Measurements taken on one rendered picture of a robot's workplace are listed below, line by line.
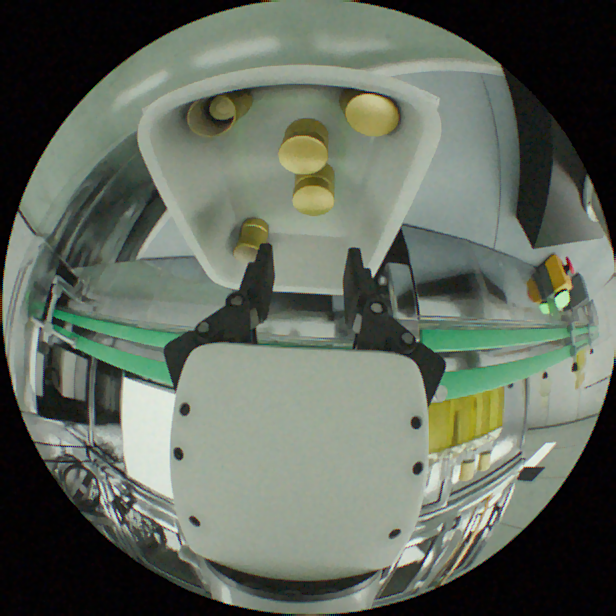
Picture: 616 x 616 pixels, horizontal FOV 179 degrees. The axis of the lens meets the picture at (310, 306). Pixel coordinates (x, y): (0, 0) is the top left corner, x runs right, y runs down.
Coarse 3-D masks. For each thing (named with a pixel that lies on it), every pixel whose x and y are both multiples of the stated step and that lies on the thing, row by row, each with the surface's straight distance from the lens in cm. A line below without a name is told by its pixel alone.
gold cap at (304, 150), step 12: (300, 120) 18; (312, 120) 18; (288, 132) 17; (300, 132) 16; (312, 132) 16; (324, 132) 18; (288, 144) 15; (300, 144) 15; (312, 144) 15; (324, 144) 15; (288, 156) 16; (300, 156) 16; (312, 156) 16; (324, 156) 16; (288, 168) 16; (300, 168) 16; (312, 168) 16
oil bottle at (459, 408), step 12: (468, 396) 43; (456, 408) 41; (468, 408) 43; (456, 420) 41; (468, 420) 44; (456, 432) 42; (468, 432) 44; (456, 444) 43; (444, 456) 43; (456, 456) 45
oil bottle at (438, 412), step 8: (448, 400) 40; (432, 408) 38; (440, 408) 39; (448, 408) 40; (432, 416) 38; (440, 416) 39; (448, 416) 40; (432, 424) 38; (440, 424) 39; (432, 432) 38; (440, 432) 39; (432, 440) 39; (440, 440) 40; (432, 448) 39; (440, 448) 40; (432, 456) 40; (440, 456) 41; (432, 464) 41
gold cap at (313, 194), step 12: (324, 168) 20; (300, 180) 18; (312, 180) 18; (324, 180) 18; (300, 192) 17; (312, 192) 17; (324, 192) 17; (300, 204) 18; (312, 204) 18; (324, 204) 18
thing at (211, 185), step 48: (192, 96) 13; (288, 96) 19; (336, 96) 19; (144, 144) 15; (192, 144) 19; (240, 144) 21; (336, 144) 20; (384, 144) 18; (432, 144) 13; (192, 192) 19; (240, 192) 24; (288, 192) 23; (336, 192) 23; (384, 192) 17; (192, 240) 20; (288, 240) 27; (336, 240) 27; (384, 240) 18; (288, 288) 24; (336, 288) 24
